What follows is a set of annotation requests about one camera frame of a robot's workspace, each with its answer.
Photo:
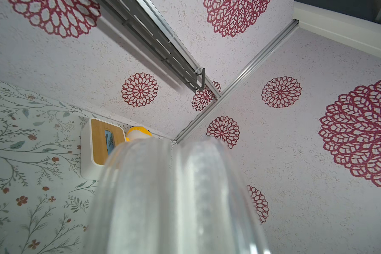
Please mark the white wooden-top tissue box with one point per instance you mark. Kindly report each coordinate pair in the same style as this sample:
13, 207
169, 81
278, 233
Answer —
98, 140

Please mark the yellow plush toy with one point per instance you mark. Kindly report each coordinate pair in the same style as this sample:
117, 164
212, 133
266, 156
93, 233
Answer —
136, 133

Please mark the grey wall shelf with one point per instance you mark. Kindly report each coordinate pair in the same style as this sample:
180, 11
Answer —
147, 25

